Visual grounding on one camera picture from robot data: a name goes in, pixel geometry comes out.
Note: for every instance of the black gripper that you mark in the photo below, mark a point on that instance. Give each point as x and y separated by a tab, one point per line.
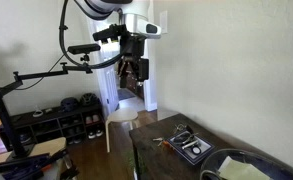
134	46

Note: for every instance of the keys with orange tag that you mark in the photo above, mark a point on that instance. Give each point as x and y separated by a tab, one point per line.
167	145

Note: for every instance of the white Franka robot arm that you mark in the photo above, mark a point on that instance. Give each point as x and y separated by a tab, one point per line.
136	23

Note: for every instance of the navy rectangular tray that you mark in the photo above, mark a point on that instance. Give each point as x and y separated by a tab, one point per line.
206	147

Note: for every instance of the dark wooden dresser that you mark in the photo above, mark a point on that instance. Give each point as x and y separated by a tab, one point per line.
132	89

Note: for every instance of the grey hallway rug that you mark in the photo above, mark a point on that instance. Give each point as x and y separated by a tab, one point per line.
125	94

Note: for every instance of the white panel door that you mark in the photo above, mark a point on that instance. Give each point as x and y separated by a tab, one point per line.
111	90

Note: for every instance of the light wooden round stool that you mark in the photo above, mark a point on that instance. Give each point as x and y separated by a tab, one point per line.
122	115

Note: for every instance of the black bike helmet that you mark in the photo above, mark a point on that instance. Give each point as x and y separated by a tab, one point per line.
88	99

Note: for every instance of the pink white shoe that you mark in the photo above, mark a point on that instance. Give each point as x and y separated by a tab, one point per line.
96	118
88	120

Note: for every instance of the dark blue bike helmet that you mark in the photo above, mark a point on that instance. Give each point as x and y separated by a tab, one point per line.
69	104

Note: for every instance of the small black object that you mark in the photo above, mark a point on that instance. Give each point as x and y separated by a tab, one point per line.
189	129

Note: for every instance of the dark wooden side table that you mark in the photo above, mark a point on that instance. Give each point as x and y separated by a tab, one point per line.
152	160

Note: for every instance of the white cylinder stick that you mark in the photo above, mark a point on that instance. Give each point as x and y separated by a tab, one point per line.
190	144

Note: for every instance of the dark wooden shoe shelf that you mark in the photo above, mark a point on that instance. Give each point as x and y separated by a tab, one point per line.
52	116

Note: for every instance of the small grey object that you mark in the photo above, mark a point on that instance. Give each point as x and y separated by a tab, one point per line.
48	110

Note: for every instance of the round black white disc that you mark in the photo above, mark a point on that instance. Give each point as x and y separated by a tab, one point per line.
196	150

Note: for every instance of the small white object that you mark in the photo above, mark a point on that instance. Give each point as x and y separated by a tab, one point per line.
37	114

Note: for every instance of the light wooden board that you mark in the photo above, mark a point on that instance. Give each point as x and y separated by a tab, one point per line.
49	146

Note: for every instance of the black stand pole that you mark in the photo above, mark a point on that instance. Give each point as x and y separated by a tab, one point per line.
2	110

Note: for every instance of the black stereo camera bar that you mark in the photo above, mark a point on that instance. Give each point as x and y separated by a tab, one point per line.
84	49

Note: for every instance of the white light switch plate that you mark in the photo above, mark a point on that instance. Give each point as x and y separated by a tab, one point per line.
163	21

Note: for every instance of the black articulated camera mount arm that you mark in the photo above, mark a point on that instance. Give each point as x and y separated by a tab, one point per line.
42	74

